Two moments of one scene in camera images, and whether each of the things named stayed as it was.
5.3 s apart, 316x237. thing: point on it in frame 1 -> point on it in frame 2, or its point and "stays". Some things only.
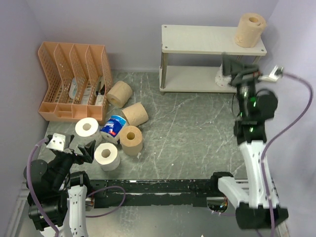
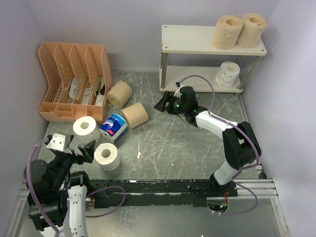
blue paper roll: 110,131 stays
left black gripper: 87,151 stays
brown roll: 131,138 -> 226,32
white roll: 87,130 stays
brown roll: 136,114 stays
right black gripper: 242,72 -> 161,106
